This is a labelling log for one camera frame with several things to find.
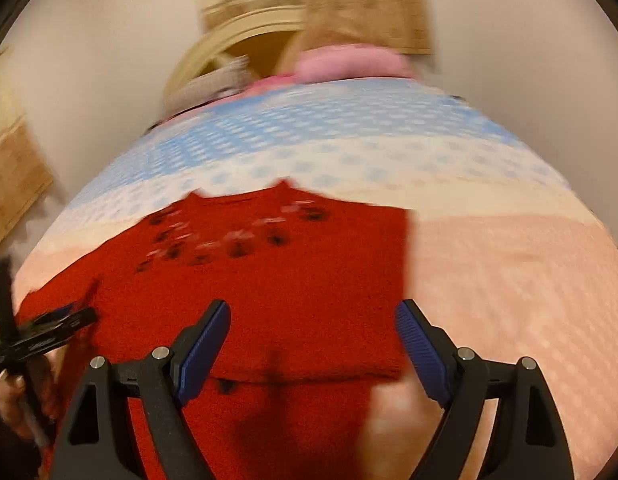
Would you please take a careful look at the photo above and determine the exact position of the pink blue polka dot blanket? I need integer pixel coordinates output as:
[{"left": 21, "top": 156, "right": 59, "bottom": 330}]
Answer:
[{"left": 14, "top": 77, "right": 618, "bottom": 480}]

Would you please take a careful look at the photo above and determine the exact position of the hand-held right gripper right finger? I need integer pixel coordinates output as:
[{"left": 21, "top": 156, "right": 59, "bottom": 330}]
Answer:
[{"left": 395, "top": 298, "right": 576, "bottom": 480}]

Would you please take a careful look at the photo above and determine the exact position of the cream wooden bed headboard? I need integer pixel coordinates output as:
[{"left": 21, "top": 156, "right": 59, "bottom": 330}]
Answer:
[{"left": 164, "top": 5, "right": 310, "bottom": 111}]

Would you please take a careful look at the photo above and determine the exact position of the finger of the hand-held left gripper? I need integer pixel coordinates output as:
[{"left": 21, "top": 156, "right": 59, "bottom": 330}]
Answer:
[{"left": 14, "top": 304, "right": 99, "bottom": 357}]

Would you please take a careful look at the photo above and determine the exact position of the red knit sweater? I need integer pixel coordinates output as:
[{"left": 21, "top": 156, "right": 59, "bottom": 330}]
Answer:
[{"left": 16, "top": 177, "right": 416, "bottom": 480}]

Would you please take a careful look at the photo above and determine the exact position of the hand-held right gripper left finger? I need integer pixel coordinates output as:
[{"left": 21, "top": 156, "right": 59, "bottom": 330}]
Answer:
[{"left": 50, "top": 299, "right": 233, "bottom": 480}]

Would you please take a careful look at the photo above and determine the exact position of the person's left hand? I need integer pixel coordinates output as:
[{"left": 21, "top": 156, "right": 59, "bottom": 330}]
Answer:
[{"left": 0, "top": 355, "right": 62, "bottom": 442}]

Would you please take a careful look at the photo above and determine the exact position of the grey patterned cloth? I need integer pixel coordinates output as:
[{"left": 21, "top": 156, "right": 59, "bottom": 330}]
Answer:
[{"left": 163, "top": 56, "right": 251, "bottom": 112}]

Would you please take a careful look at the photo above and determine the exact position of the bright pink cloth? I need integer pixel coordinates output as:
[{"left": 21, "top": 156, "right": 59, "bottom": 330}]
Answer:
[{"left": 246, "top": 74, "right": 297, "bottom": 96}]

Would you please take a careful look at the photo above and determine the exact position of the beige floral curtain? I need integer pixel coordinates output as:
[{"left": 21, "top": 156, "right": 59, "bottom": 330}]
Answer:
[
  {"left": 0, "top": 45, "right": 55, "bottom": 257},
  {"left": 191, "top": 0, "right": 434, "bottom": 57}
]

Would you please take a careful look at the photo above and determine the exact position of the pink pillow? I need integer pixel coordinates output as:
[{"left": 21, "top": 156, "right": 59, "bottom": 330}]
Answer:
[{"left": 291, "top": 42, "right": 421, "bottom": 83}]

